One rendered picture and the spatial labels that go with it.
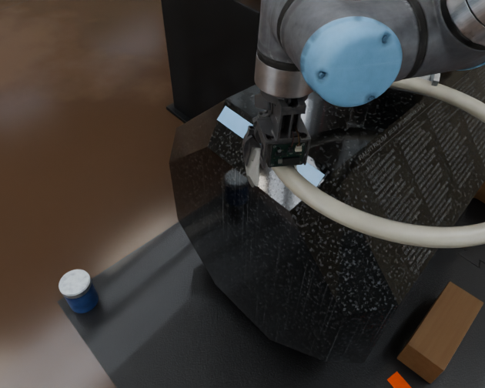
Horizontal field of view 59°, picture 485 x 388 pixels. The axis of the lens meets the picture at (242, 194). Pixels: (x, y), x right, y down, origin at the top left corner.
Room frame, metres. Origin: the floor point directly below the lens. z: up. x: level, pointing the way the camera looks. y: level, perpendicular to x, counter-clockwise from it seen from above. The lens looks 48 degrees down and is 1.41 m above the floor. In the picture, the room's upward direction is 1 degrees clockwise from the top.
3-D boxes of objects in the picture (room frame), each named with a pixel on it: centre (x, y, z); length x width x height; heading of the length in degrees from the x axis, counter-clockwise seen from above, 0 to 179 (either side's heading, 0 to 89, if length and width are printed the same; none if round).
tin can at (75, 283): (0.72, 0.55, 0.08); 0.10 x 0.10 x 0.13
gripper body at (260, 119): (0.52, -0.06, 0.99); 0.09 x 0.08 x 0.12; 11
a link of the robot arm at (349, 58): (0.43, -0.11, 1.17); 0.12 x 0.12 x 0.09; 18
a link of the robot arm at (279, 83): (0.54, -0.06, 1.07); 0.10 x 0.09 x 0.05; 101
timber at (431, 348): (0.61, -0.66, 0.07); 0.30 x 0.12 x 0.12; 139
